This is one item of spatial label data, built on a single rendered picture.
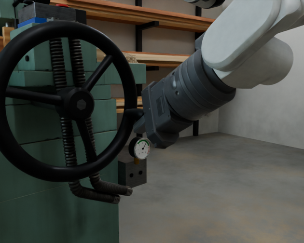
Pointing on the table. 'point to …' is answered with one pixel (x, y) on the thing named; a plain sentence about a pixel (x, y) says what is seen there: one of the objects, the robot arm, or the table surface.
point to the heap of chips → (130, 58)
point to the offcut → (99, 55)
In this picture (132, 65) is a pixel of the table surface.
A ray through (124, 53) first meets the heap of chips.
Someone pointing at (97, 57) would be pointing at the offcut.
